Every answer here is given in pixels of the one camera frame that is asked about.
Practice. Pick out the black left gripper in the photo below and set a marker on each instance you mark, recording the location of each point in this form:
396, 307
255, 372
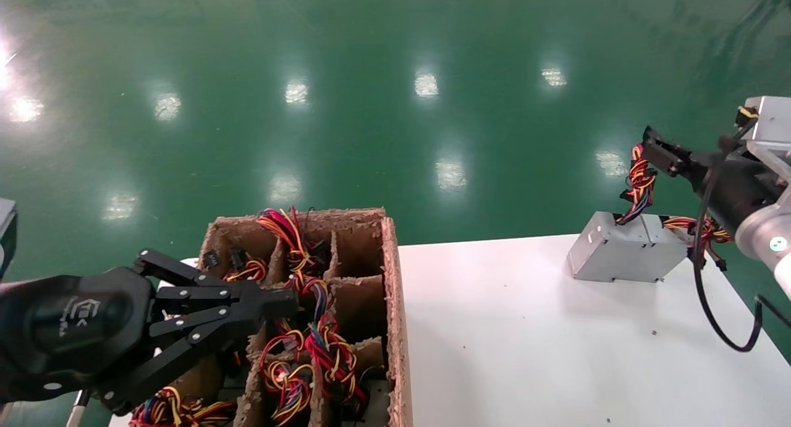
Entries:
68, 328

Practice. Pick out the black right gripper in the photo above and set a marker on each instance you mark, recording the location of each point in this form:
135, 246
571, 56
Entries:
735, 186

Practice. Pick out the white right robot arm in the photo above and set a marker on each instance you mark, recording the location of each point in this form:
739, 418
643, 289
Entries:
769, 241

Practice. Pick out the wooden stump basket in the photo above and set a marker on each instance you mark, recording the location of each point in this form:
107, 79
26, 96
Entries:
364, 303

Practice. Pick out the white tube trolley rack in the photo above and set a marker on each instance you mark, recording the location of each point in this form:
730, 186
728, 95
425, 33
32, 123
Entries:
77, 411

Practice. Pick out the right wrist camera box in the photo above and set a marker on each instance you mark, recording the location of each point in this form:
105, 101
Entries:
769, 127

